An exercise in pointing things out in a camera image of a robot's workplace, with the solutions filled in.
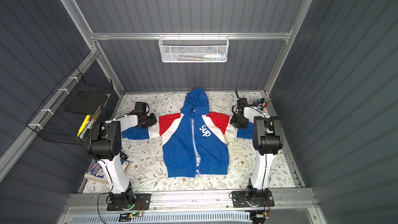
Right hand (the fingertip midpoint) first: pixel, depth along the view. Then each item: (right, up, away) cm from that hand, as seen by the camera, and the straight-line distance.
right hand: (237, 125), depth 101 cm
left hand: (-53, +3, +2) cm, 53 cm away
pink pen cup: (+14, +14, -4) cm, 20 cm away
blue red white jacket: (-28, -9, -7) cm, 30 cm away
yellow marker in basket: (-79, +7, -27) cm, 84 cm away
